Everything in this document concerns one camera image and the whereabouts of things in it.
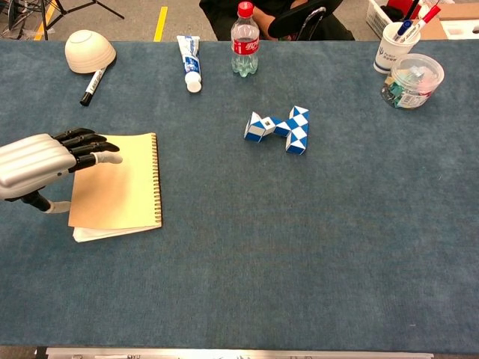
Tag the blue-capped marker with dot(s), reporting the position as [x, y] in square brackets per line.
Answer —
[403, 28]

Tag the seated person in black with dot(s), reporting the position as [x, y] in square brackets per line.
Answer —
[221, 18]

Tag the cream upturned bowl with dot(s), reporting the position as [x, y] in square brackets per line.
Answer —
[90, 50]

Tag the black tripod stand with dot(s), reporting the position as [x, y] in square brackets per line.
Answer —
[63, 11]

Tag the tan spiral-bound notebook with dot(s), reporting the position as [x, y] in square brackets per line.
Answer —
[119, 187]

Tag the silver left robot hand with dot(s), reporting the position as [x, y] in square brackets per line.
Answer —
[33, 164]

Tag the white plastic basket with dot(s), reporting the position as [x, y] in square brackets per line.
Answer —
[378, 16]

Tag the white paper cup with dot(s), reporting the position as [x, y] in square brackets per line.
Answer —
[385, 56]

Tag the clear jar of binder clips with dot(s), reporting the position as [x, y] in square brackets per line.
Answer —
[411, 82]

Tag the black pen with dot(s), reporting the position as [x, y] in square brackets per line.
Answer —
[412, 9]

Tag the blue white snake puzzle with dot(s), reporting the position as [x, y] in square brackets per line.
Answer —
[295, 131]

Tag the blue felt table cover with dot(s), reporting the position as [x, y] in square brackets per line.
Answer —
[239, 261]

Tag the cardboard box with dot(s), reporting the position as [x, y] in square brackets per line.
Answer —
[458, 18]

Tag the red-capped marker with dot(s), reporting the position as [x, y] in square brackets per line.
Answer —
[424, 22]

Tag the yellow floor tape strip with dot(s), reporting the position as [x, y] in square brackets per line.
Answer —
[161, 24]
[46, 20]

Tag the clear bottle with red cap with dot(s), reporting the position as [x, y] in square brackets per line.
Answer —
[245, 45]

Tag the black chair with chrome frame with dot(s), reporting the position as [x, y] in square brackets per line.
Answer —
[308, 22]

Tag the blue white toothpaste tube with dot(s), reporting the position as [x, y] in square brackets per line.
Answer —
[191, 61]

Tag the black-capped whiteboard marker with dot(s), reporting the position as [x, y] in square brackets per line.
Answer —
[93, 86]

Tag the aluminium rail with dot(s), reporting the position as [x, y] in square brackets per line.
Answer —
[239, 353]

